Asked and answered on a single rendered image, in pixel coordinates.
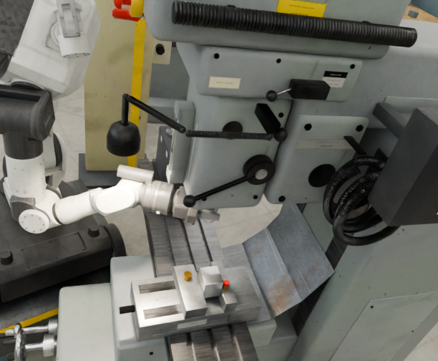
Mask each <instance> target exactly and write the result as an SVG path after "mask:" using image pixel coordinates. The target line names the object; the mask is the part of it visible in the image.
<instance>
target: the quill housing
mask: <svg viewBox="0 0 438 361"><path fill-rule="evenodd" d="M186 101H188V102H193V104H194V106H195V110H196V111H195V119H194V124H193V130H196V131H197V130H198V131H201V130H202V131H216V132H217V131H221V132H224V131H225V132H237V133H238V132H241V133H266V131H265V130H264V128H263V126H262V125H261V123H260V121H259V120H258V118H257V117H256V114H255V109H256V105H257V103H263V104H268V106H269V108H270V109H271V110H272V112H273V114H274V115H275V116H276V118H277V119H278V121H279V122H280V124H281V128H284V127H285V124H286V121H287V118H288V114H289V112H290V109H291V103H292V102H291V100H282V99H277V100H276V101H274V102H269V101H267V99H266V98H249V97H219V96H203V95H199V94H198V93H197V92H196V90H195V88H194V86H193V83H192V81H191V78H190V81H189V86H188V95H187V100H186ZM272 136H273V135H272ZM279 143H280V142H278V141H276V140H275V139H274V137H273V138H272V140H270V141H269V140H255V139H254V140H251V139H249V140H248V139H234V138H233V139H229V138H228V139H227V138H226V139H224V138H223V139H222V138H195V137H191V142H190V150H189V155H188V163H187V168H186V172H185V180H184V183H183V185H184V187H185V192H186V195H193V196H197V195H199V194H201V193H204V192H206V191H209V190H212V189H214V188H217V187H219V186H221V185H224V184H226V183H229V182H231V181H234V180H236V179H239V178H242V177H243V176H244V173H243V166H244V164H245V162H246V161H247V160H248V159H249V158H252V157H253V156H255V155H267V156H268V157H269V158H270V159H271V160H272V162H273V161H274V158H275V156H276V152H277V149H278V145H279ZM266 183H267V182H266ZM266 183H264V184H260V185H253V184H250V183H249V182H248V181H246V182H244V183H241V184H238V185H236V186H233V187H231V188H228V189H226V190H224V191H221V192H219V193H216V194H213V195H211V196H208V197H206V198H203V199H201V200H199V201H196V204H195V205H194V206H193V208H196V209H210V208H244V207H254V206H257V205H258V204H259V203H260V201H261V199H262V196H263V192H264V189H265V186H266Z"/></svg>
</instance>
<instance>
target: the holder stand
mask: <svg viewBox="0 0 438 361"><path fill-rule="evenodd" d="M172 134H173V128H171V127H170V126H160V127H159V134H158V142H157V154H156V161H155V165H156V167H157V171H158V174H159V177H160V181H162V182H166V183H168V180H167V175H166V172H167V165H169V160H170V150H171V144H172ZM172 184H175V188H174V189H175V190H177V189H179V188H180V186H183V187H184V185H183V183H172Z"/></svg>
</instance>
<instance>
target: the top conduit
mask: <svg viewBox="0 0 438 361"><path fill-rule="evenodd" d="M172 22H173V24H178V25H179V24H182V25H183V24H185V25H186V26H187V25H189V26H191V25H193V26H195V25H196V26H197V27H198V26H200V27H202V26H204V27H207V28H209V27H211V28H213V27H214V28H219V29H220V28H221V29H229V30H231V29H232V30H236V31H238V30H239V31H241V30H243V31H247V32H248V31H250V32H257V33H258V32H260V33H262V32H263V33H266V34H268V33H269V34H280V35H286V36H288V35H289V36H291V35H292V36H296V37H308V38H317V39H330V40H331V39H332V40H339V41H340V40H341V41H347V42H358V43H360V42H361V43H367V44H368V43H370V44H380V45H389V46H397V47H411V46H413V45H414V44H415V42H416V41H417V37H418V34H417V31H416V29H415V28H410V27H398V26H392V25H384V24H373V23H371V22H369V21H362V22H360V21H349V20H348V21H347V20H341V19H331V18H325V17H324V18H323V17H317V16H306V15H305V16H304V15H297V14H287V13H281V12H279V13H278V12H276V13H275V12H274V11H273V12H271V11H264V10H262V11H261V10H254V9H252V10H251V9H244V8H242V9H241V8H237V7H236V6H235V5H227V7H226V6H218V5H217V6H215V5H214V4H213V5H211V4H209V5H207V4H200V3H198V4H196V3H193V2H190V3H189V2H188V1H187V2H186V3H185V2H184V1H183V2H181V1H177V0H175V1H174V2H173V4H172Z"/></svg>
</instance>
